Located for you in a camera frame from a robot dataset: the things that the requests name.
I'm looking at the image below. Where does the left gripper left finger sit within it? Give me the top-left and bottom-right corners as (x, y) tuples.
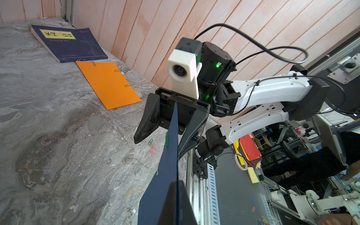
(157, 182), (178, 225)

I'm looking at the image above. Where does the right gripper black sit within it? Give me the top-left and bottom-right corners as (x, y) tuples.
(134, 87), (241, 158)

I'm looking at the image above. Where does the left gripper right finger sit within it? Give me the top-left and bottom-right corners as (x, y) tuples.
(179, 181), (197, 225)

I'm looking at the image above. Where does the blue paper document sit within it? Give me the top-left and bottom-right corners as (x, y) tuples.
(137, 104), (179, 225)

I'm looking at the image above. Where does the orange paper document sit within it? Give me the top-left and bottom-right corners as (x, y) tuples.
(76, 61), (141, 110)

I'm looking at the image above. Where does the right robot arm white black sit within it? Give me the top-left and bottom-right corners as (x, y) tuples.
(134, 66), (347, 158)

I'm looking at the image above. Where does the dark navy notebook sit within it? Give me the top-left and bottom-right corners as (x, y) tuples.
(30, 24), (108, 63)

